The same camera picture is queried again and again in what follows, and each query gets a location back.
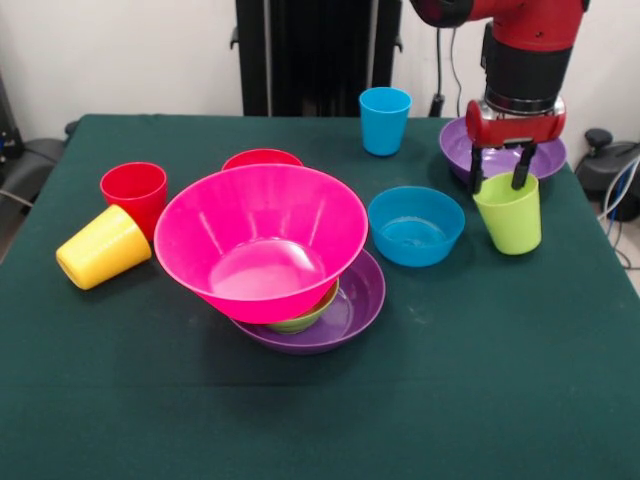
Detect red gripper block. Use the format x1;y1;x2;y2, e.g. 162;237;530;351
465;97;568;196

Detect green cup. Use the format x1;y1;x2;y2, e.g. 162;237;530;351
472;172;543;256

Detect blue bowl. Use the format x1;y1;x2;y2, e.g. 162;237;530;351
368;185;466;269

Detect large pink bowl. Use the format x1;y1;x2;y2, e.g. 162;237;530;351
153;163;370;325

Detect green ribbed bowl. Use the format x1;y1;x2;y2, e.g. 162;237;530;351
267;279;341;335

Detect yellow cup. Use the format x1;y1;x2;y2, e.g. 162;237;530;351
55;203;153;291

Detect purple bowl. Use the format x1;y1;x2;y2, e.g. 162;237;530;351
439;117;568;194
232;248;387;356

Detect black office chair base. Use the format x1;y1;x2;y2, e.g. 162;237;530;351
0;119;79;206
574;128;640;222

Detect blue cup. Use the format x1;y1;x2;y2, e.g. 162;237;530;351
358;87;413;157

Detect red bowl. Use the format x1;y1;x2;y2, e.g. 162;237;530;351
221;148;305;174

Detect dark green table cloth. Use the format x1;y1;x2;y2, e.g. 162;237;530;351
0;113;640;480

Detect red cup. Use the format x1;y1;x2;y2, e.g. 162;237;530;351
99;161;168;242

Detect black wall cable with plug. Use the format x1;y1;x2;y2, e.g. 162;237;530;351
430;24;462;119

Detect tangled floor cables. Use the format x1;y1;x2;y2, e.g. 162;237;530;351
597;159;640;271

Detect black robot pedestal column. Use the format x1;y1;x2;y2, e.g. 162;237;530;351
230;0;404;119

